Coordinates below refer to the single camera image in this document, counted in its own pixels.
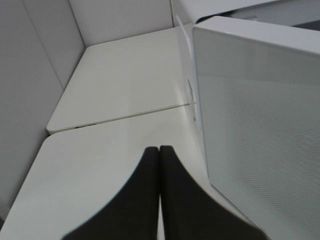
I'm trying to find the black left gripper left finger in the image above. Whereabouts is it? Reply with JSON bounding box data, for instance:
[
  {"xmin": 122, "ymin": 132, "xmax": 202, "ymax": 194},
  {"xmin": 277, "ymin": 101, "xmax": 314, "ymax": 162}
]
[{"xmin": 63, "ymin": 146, "xmax": 160, "ymax": 240}]

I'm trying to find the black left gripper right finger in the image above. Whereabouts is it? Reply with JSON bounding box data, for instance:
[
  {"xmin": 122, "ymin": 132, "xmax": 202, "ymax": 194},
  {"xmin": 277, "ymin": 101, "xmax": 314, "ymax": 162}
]
[{"xmin": 159, "ymin": 145, "xmax": 267, "ymax": 240}]

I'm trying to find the white microwave door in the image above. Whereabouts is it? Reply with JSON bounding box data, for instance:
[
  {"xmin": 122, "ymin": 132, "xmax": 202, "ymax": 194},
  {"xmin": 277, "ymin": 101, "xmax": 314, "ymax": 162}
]
[{"xmin": 192, "ymin": 16, "xmax": 320, "ymax": 239}]

